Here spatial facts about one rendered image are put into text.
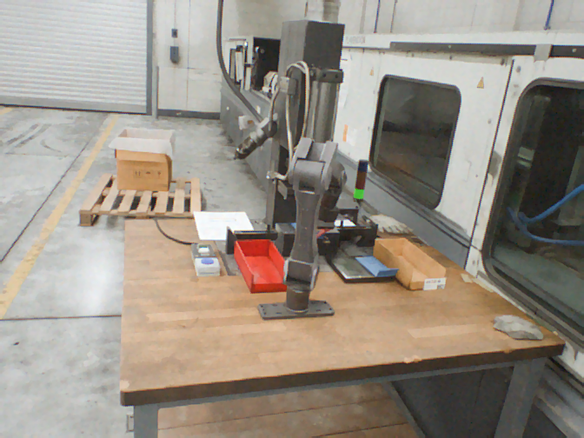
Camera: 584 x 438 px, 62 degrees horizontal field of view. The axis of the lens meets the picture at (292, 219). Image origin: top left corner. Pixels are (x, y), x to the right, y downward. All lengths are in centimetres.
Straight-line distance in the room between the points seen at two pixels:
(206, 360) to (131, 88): 977
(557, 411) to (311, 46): 127
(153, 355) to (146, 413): 12
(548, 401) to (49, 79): 1026
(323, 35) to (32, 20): 953
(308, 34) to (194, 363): 103
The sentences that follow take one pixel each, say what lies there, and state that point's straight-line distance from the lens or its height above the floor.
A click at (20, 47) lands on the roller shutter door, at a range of 1098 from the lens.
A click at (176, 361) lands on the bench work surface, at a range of 113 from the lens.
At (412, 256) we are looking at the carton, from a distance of 174.
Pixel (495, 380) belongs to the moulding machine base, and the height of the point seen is 59.
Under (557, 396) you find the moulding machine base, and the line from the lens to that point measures 165.
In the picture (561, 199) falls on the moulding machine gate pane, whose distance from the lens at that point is 155.
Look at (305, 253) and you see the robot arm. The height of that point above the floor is 108.
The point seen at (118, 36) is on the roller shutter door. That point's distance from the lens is 1068.
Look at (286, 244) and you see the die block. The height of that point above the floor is 95.
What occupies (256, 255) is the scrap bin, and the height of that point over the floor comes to 91.
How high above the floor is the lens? 156
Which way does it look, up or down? 19 degrees down
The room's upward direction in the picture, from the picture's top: 6 degrees clockwise
